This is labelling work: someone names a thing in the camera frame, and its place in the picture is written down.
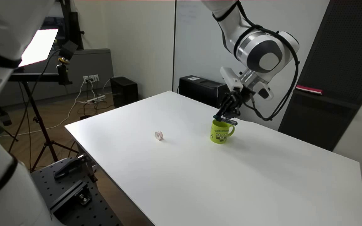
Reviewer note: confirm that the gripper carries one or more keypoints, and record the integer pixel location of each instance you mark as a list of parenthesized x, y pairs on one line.
[(243, 94)]

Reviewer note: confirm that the dark marker with blue cap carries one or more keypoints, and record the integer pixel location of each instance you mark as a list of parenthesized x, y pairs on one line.
[(229, 121)]

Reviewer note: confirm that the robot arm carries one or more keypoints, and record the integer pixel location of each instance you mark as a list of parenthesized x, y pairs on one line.
[(256, 47)]

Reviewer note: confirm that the green cartoon mug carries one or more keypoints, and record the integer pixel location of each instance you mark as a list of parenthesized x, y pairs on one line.
[(220, 133)]

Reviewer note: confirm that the black computer case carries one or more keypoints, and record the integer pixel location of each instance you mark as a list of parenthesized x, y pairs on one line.
[(200, 89)]

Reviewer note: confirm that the whiteboard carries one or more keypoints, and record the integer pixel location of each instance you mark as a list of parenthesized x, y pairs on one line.
[(200, 47)]

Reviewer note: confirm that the small white tape roll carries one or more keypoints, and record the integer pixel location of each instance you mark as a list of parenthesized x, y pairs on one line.
[(159, 135)]

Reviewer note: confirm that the pink book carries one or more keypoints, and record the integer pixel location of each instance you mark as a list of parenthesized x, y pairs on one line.
[(308, 89)]

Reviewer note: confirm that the small black box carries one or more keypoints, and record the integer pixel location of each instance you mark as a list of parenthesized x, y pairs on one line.
[(124, 91)]

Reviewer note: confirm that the black perforated cabinet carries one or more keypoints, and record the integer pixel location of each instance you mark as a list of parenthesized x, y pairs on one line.
[(335, 62)]

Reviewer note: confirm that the white power strip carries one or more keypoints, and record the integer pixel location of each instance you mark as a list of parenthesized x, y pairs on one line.
[(95, 99)]

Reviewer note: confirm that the grey cabinet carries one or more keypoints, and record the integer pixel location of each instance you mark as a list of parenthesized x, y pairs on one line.
[(90, 66)]

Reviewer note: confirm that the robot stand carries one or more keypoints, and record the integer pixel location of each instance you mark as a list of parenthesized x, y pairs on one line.
[(99, 213)]

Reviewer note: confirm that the black toggle clamp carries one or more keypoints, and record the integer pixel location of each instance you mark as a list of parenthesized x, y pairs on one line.
[(69, 167)]

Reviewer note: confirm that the bright light panel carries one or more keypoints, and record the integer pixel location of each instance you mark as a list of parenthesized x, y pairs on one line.
[(39, 47)]

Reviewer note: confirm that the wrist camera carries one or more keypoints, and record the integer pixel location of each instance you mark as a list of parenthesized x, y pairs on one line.
[(231, 78)]

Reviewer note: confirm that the wall socket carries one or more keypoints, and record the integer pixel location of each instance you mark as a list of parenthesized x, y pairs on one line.
[(91, 78)]

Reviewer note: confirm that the black metal bracket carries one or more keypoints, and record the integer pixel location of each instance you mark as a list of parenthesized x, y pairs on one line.
[(71, 197)]

